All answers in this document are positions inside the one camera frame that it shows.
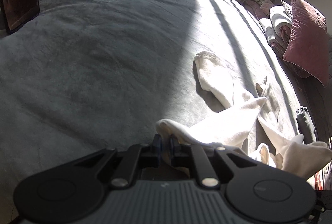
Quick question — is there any white garment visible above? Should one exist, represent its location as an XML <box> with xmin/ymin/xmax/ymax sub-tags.
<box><xmin>156</xmin><ymin>52</ymin><xmax>331</xmax><ymax>180</ymax></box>

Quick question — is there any grey bed sheet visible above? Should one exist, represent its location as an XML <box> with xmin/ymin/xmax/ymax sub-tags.
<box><xmin>1</xmin><ymin>0</ymin><xmax>299</xmax><ymax>223</ymax></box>

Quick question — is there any grey folded garment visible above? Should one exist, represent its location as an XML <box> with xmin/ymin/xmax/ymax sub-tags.
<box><xmin>296</xmin><ymin>106</ymin><xmax>317</xmax><ymax>144</ymax></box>

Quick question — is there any folded pink white quilt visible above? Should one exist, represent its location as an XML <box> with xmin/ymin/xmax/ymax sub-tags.
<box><xmin>256</xmin><ymin>4</ymin><xmax>311</xmax><ymax>78</ymax></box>

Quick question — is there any pink velvet pillow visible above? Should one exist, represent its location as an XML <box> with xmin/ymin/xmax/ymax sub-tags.
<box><xmin>283</xmin><ymin>0</ymin><xmax>329</xmax><ymax>87</ymax></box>

